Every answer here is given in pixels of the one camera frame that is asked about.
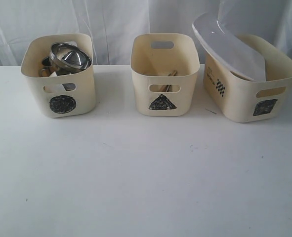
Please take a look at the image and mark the dark wooden chopstick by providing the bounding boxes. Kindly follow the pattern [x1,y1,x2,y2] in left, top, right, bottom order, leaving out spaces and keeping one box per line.
[159,70,177,93]

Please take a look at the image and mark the stainless steel bowl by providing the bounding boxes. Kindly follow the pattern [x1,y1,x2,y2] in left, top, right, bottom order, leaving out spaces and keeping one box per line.
[49,42,92,74]

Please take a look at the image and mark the white rectangular plate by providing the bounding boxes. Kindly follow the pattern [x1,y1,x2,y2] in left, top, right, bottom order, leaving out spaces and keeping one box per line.
[192,12,266,82]

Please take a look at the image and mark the steel mug with wire handle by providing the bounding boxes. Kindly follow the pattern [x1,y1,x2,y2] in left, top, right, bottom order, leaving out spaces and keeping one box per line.
[62,83,76,91]

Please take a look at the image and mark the cream bin with triangle mark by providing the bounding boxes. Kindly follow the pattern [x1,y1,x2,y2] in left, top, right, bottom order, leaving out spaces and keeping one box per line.
[130,33,200,116]

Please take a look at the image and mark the cream bin with square mark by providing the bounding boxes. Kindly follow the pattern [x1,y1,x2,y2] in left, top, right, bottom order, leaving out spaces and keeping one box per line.
[203,35,292,123]

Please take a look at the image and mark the cream bin with circle mark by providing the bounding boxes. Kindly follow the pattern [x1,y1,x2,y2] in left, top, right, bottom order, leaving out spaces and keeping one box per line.
[21,33,96,118]

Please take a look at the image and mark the white background curtain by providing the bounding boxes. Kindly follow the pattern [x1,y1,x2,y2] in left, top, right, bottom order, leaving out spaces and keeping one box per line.
[0,0,292,66]

